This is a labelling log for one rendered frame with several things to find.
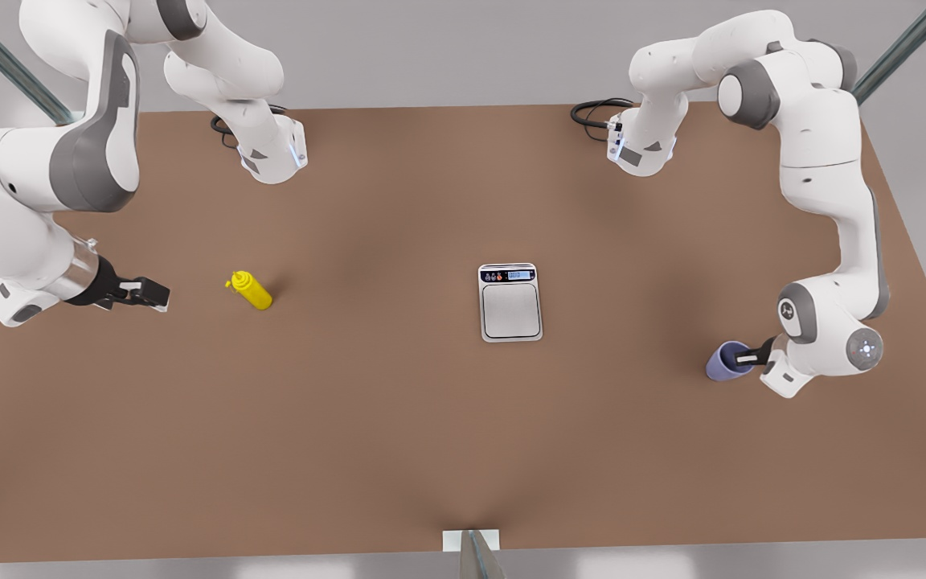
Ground purple cup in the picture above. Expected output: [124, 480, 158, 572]
[705, 341, 754, 383]

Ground yellow sauce bottle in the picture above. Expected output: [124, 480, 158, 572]
[224, 270, 274, 311]

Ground silver digital kitchen scale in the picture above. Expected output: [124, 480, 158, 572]
[477, 263, 544, 343]

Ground black cable loop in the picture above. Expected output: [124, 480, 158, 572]
[211, 104, 289, 150]
[570, 98, 637, 145]

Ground silver frame post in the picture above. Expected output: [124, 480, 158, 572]
[441, 528, 507, 579]
[0, 0, 76, 126]
[852, 0, 926, 106]

